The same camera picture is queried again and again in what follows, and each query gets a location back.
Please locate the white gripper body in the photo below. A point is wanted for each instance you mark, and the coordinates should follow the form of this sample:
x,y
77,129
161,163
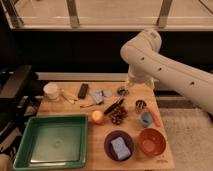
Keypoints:
x,y
136,76

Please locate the silver fork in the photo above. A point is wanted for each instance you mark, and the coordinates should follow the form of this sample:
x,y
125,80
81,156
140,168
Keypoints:
x,y
88,105

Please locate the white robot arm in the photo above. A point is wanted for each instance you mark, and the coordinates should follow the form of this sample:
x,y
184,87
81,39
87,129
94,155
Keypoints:
x,y
141,53

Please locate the purple bowl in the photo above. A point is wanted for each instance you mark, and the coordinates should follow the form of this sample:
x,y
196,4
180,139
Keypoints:
x,y
108,146

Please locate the red bowl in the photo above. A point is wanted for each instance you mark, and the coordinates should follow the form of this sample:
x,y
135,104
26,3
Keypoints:
x,y
151,142

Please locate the small dark round object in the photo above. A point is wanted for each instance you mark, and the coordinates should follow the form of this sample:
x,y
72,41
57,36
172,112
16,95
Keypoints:
x,y
122,91

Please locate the small dark metal can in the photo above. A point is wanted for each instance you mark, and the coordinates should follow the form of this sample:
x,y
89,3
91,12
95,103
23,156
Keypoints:
x,y
140,105

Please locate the crumpled blue-grey cloth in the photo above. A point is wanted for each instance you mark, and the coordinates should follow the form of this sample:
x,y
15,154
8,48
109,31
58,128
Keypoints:
x,y
99,95

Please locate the orange carrot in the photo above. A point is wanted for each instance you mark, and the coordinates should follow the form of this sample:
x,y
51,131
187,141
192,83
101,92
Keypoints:
x,y
155,117

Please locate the small blue cup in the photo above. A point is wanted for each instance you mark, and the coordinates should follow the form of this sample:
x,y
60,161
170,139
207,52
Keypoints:
x,y
146,119

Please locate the black rectangular block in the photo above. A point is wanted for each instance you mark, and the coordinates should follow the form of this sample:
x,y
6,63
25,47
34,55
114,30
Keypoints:
x,y
83,91

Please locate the orange apple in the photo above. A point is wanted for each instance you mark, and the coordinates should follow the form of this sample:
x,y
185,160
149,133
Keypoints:
x,y
98,117

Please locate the yellow banana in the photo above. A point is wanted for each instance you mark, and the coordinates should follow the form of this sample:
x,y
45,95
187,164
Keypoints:
x,y
69,96

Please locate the blue sponge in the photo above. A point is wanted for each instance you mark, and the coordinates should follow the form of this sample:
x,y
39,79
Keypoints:
x,y
120,148

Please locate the white cup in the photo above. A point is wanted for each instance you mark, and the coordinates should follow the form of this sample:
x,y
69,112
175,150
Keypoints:
x,y
51,91

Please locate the green plastic tray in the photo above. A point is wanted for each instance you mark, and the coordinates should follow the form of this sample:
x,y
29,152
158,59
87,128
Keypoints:
x,y
53,142

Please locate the black equipment on left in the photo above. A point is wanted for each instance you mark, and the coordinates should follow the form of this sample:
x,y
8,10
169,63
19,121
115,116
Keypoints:
x,y
15,92

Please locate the black handled knife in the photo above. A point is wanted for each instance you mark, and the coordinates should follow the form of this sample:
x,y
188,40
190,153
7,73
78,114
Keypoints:
x,y
113,106

